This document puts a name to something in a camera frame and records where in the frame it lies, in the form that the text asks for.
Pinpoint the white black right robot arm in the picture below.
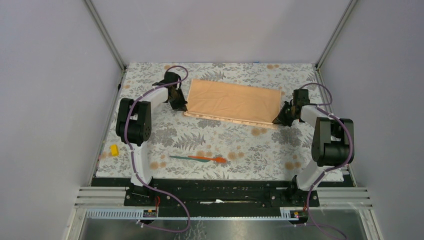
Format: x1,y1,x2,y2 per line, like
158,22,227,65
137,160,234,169
273,89,355,206

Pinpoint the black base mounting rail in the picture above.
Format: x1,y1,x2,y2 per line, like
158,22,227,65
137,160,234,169
91,177,353,218

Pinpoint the orange plastic fork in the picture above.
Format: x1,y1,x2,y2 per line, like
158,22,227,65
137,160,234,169
188,156,227,164

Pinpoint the left aluminium frame post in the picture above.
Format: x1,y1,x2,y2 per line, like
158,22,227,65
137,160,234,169
82,0,127,72

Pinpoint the aluminium frame post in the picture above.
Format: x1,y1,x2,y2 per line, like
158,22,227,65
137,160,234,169
315,0,358,70
82,0,127,72

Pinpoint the orange cloth napkin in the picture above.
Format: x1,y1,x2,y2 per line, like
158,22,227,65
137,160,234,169
184,79,281,130

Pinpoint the teal plastic knife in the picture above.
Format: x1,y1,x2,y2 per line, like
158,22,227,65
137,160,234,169
169,155,211,163

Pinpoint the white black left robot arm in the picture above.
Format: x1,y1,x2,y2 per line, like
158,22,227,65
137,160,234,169
115,71,188,206

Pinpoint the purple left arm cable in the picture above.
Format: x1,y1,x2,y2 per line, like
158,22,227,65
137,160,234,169
123,65,192,234

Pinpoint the yellow toy block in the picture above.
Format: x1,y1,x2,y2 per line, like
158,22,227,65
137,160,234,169
109,144,120,157

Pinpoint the right aluminium frame post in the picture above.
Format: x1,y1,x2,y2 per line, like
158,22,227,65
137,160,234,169
315,0,358,70

